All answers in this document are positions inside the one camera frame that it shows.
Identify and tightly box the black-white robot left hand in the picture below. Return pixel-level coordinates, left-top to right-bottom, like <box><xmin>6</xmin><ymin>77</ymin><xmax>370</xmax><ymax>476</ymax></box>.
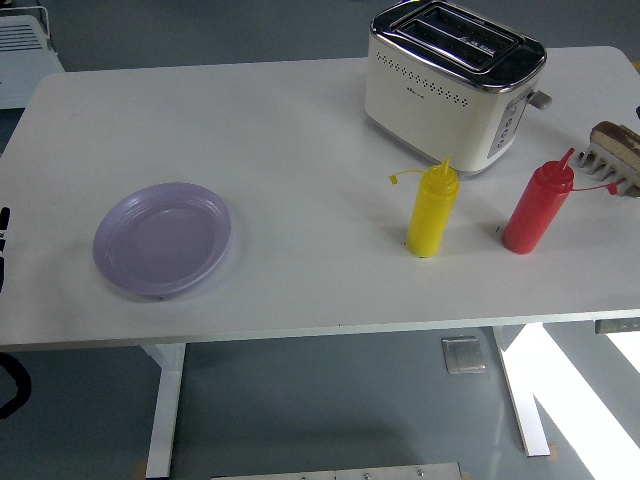
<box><xmin>0</xmin><ymin>207</ymin><xmax>11</xmax><ymax>294</ymax></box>

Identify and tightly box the purple round plate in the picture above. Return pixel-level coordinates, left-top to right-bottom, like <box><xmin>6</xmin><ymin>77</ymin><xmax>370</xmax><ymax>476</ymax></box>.
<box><xmin>92</xmin><ymin>182</ymin><xmax>233</xmax><ymax>299</ymax></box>

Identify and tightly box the cream and chrome toaster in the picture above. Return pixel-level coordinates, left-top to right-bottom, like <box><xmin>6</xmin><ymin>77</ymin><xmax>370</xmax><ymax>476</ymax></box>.
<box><xmin>363</xmin><ymin>0</ymin><xmax>554</xmax><ymax>177</ymax></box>

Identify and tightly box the brown-crusted bread slice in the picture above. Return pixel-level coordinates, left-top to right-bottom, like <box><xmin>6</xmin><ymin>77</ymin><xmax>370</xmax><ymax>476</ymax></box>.
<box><xmin>589</xmin><ymin>121</ymin><xmax>640</xmax><ymax>174</ymax></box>

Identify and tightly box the silver floor plate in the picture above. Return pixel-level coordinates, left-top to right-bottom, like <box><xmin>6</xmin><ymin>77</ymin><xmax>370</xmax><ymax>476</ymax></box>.
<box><xmin>441</xmin><ymin>335</ymin><xmax>487</xmax><ymax>375</ymax></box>

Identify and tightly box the white slatted chair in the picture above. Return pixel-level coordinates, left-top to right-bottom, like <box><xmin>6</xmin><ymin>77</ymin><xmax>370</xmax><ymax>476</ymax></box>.
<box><xmin>0</xmin><ymin>4</ymin><xmax>66</xmax><ymax>110</ymax></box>

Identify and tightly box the white table leg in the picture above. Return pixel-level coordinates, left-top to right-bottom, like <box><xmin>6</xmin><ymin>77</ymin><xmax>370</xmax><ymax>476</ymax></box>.
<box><xmin>142</xmin><ymin>343</ymin><xmax>187</xmax><ymax>479</ymax></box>
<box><xmin>487</xmin><ymin>325</ymin><xmax>554</xmax><ymax>457</ymax></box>

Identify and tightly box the yellow squeeze bottle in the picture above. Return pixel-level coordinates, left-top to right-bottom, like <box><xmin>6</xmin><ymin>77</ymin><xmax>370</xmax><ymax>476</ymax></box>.
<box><xmin>388</xmin><ymin>156</ymin><xmax>460</xmax><ymax>259</ymax></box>

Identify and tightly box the red squeeze bottle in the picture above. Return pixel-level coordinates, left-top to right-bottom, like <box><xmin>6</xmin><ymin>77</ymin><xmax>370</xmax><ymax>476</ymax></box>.
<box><xmin>501</xmin><ymin>147</ymin><xmax>619</xmax><ymax>255</ymax></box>

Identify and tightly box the silver metal toast rack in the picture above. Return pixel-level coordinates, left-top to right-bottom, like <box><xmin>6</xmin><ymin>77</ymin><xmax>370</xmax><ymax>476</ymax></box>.
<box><xmin>578</xmin><ymin>144</ymin><xmax>640</xmax><ymax>200</ymax></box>

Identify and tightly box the grey table control panel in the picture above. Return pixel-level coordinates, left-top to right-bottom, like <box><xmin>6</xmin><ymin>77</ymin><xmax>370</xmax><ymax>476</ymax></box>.
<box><xmin>594</xmin><ymin>318</ymin><xmax>640</xmax><ymax>335</ymax></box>

